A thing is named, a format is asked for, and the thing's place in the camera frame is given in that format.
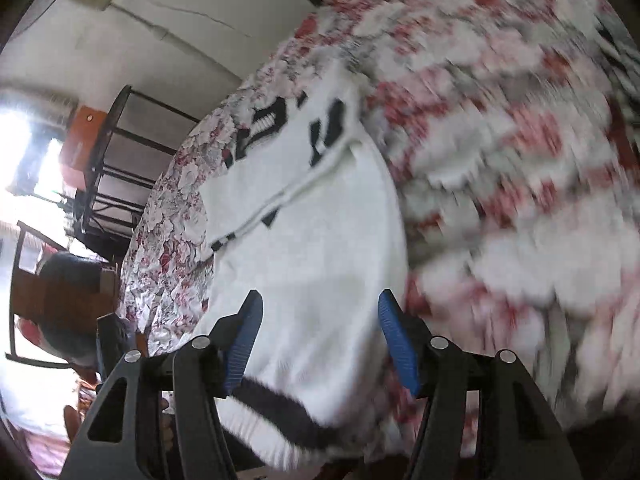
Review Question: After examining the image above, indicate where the orange box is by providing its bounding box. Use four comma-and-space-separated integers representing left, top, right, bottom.
60, 105, 108, 186

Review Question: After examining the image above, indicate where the white wall cable conduit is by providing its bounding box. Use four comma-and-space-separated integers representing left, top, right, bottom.
110, 0, 251, 81

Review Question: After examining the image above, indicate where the red flower print cushion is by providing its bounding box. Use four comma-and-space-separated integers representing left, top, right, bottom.
15, 317, 51, 351

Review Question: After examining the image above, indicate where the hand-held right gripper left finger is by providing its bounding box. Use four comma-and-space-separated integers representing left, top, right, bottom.
59, 289, 265, 480

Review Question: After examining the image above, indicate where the round grey cushion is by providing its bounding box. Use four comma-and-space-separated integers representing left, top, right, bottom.
39, 252, 103, 356

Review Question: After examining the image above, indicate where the tall wooden chair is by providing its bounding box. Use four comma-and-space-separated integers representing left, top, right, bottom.
7, 220, 121, 366

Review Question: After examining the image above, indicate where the black metal tiered rack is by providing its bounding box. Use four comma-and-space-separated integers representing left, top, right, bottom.
75, 85, 201, 261

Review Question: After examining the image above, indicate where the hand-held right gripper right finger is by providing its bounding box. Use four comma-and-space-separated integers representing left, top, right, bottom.
377, 289, 583, 480

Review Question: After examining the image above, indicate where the red floral blanket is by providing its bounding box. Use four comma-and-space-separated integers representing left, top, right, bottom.
117, 0, 640, 461

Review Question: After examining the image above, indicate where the white knit sweater black print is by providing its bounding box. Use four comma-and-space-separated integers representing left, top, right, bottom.
192, 57, 416, 471

